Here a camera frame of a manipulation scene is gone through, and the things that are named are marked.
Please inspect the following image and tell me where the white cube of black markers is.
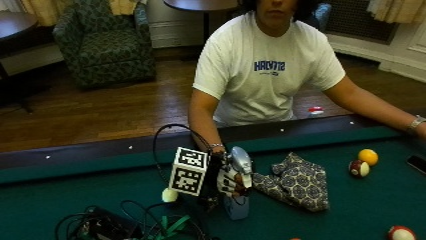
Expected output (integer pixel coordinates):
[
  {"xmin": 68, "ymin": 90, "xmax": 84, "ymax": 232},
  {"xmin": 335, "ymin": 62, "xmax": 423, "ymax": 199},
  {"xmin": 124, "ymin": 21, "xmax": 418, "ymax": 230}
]
[{"xmin": 167, "ymin": 146, "xmax": 210, "ymax": 197}]

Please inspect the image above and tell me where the pale cue ball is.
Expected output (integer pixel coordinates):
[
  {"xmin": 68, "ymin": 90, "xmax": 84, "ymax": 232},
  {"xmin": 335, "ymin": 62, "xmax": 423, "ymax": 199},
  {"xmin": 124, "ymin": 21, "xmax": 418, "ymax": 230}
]
[{"xmin": 161, "ymin": 187, "xmax": 179, "ymax": 204}]

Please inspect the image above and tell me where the patterned grey cloth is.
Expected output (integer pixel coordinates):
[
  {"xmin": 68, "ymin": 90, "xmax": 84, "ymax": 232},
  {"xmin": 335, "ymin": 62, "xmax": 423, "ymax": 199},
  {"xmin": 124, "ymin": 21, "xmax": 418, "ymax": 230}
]
[{"xmin": 250, "ymin": 152, "xmax": 331, "ymax": 213}]

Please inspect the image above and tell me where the red and white floor object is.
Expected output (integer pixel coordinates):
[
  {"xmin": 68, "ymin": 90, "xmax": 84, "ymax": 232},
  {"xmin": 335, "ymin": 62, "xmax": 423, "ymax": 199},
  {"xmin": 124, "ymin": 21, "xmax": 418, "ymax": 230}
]
[{"xmin": 307, "ymin": 106, "xmax": 326, "ymax": 117}]

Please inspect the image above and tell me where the dark red striped billiard ball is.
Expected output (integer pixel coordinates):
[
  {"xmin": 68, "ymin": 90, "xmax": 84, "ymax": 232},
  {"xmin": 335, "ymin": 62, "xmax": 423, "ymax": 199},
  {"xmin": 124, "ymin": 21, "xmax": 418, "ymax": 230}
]
[{"xmin": 347, "ymin": 159, "xmax": 371, "ymax": 178}]

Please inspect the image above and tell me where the white printed t-shirt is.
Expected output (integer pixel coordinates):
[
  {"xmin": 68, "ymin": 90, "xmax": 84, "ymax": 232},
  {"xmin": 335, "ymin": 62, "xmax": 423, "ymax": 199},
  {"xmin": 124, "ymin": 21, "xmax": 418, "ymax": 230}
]
[{"xmin": 191, "ymin": 10, "xmax": 347, "ymax": 128}]

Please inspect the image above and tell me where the yellow billiard ball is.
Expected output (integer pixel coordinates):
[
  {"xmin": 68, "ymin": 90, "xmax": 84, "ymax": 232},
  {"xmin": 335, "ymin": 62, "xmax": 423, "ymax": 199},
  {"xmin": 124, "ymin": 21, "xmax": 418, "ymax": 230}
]
[{"xmin": 356, "ymin": 148, "xmax": 379, "ymax": 167}]

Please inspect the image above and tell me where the the person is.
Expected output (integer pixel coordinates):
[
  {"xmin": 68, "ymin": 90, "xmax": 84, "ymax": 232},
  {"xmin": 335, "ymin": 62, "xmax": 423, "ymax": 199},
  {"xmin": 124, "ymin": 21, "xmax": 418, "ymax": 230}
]
[{"xmin": 186, "ymin": 0, "xmax": 426, "ymax": 155}]

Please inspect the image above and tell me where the bright red striped billiard ball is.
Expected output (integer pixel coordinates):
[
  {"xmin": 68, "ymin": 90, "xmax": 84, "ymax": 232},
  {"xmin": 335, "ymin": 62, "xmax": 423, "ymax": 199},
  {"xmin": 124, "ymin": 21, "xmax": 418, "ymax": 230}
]
[{"xmin": 386, "ymin": 225, "xmax": 418, "ymax": 240}]

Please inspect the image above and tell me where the black smartphone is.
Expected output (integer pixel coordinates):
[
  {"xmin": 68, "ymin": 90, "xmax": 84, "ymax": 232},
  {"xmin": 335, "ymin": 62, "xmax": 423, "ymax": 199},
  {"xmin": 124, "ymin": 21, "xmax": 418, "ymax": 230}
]
[{"xmin": 406, "ymin": 154, "xmax": 426, "ymax": 176}]

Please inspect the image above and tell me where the silver wristwatch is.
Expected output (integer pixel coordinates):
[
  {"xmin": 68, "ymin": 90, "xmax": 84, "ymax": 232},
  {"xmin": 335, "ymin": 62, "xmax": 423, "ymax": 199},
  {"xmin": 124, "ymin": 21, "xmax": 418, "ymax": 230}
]
[{"xmin": 406, "ymin": 114, "xmax": 426, "ymax": 135}]

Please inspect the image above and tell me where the green patterned armchair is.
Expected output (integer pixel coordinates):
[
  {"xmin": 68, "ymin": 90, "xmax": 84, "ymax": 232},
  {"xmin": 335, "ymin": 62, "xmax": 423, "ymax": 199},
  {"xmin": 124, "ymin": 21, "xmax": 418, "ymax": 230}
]
[{"xmin": 52, "ymin": 0, "xmax": 157, "ymax": 89}]

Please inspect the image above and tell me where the dark round table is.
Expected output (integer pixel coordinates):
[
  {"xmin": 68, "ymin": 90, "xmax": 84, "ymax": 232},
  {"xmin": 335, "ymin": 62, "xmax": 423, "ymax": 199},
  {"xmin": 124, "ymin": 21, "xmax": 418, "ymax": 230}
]
[
  {"xmin": 0, "ymin": 11, "xmax": 40, "ymax": 114},
  {"xmin": 161, "ymin": 0, "xmax": 241, "ymax": 44}
]

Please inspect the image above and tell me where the radiator grille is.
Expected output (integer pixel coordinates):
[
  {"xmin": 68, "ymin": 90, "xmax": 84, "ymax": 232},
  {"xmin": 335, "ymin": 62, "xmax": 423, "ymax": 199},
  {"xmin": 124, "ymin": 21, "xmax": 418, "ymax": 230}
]
[{"xmin": 322, "ymin": 0, "xmax": 399, "ymax": 46}]

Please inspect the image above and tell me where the yellow curtain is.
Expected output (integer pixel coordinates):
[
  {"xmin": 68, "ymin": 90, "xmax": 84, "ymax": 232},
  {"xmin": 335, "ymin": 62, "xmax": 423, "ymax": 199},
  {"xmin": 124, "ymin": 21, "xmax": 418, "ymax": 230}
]
[
  {"xmin": 366, "ymin": 0, "xmax": 426, "ymax": 24},
  {"xmin": 18, "ymin": 0, "xmax": 141, "ymax": 27}
]

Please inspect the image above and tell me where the green strap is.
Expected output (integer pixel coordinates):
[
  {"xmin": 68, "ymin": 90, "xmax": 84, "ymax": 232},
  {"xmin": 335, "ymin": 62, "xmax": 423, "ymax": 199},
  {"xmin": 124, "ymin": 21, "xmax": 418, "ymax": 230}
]
[{"xmin": 151, "ymin": 214, "xmax": 191, "ymax": 240}]

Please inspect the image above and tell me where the black glove cable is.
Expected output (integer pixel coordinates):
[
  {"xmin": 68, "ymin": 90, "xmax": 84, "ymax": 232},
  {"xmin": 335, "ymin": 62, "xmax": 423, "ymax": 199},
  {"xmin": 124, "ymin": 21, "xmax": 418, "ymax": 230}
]
[{"xmin": 151, "ymin": 123, "xmax": 213, "ymax": 188}]

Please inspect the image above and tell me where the dark pool table rail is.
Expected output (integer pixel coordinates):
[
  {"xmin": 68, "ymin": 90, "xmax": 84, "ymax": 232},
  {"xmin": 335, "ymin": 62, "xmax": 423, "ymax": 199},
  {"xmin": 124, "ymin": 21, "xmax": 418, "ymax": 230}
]
[{"xmin": 0, "ymin": 113, "xmax": 426, "ymax": 172}]

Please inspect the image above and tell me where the black device with cable tangle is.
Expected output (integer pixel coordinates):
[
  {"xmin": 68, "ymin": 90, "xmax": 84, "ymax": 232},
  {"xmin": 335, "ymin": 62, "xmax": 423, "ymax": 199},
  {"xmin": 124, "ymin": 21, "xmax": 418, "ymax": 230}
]
[{"xmin": 53, "ymin": 199, "xmax": 210, "ymax": 240}]

